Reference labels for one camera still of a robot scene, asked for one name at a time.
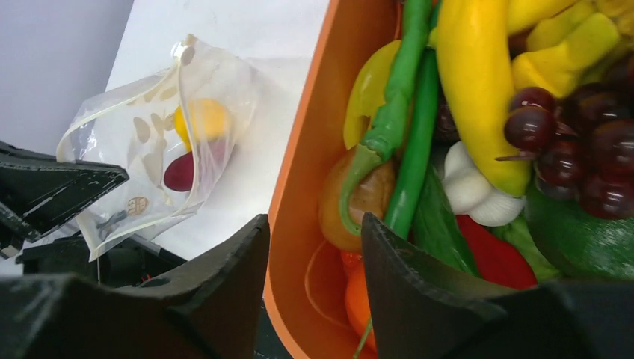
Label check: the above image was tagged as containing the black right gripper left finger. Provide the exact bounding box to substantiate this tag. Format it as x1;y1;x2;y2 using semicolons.
1;214;270;358

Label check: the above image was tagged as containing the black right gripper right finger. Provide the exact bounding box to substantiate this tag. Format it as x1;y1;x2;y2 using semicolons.
362;213;633;358

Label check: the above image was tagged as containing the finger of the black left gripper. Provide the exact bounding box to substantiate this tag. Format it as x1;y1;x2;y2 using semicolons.
1;142;129;243

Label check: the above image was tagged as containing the clear zip top bag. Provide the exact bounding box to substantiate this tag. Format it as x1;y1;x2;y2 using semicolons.
56;35;260;260

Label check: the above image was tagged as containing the long green chili pepper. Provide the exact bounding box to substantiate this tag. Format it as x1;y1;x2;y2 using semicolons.
338;1;436;236

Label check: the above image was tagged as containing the yellow lemon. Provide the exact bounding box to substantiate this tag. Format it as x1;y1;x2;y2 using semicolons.
173;99;230;152

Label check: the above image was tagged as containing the dark grape bunch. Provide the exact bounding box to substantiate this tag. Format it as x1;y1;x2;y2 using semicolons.
501;56;633;220

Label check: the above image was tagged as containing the orange tangerine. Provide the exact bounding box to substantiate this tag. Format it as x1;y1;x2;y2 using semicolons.
345;263;370;336

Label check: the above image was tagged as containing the red chili pepper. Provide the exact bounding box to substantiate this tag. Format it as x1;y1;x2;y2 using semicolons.
456;215;538;289

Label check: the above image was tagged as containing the orange plastic bin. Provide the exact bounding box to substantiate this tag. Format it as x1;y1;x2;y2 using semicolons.
264;1;400;358

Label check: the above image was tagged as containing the white garlic bulb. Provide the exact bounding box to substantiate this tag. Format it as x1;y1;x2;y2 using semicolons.
441;141;526;227

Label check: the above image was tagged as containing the brown potato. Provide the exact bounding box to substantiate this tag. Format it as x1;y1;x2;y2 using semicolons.
318;150;396;251

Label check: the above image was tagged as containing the green avocado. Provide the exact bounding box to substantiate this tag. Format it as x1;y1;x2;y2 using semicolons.
523;183;633;280

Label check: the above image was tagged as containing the yellow bell pepper slice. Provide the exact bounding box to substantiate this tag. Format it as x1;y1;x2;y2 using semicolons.
342;40;401;150

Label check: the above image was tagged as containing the yellow chili pepper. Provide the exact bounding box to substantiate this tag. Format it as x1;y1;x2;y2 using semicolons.
436;0;531;197

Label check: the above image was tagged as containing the yellow banana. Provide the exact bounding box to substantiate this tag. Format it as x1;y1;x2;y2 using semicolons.
511;1;621;98

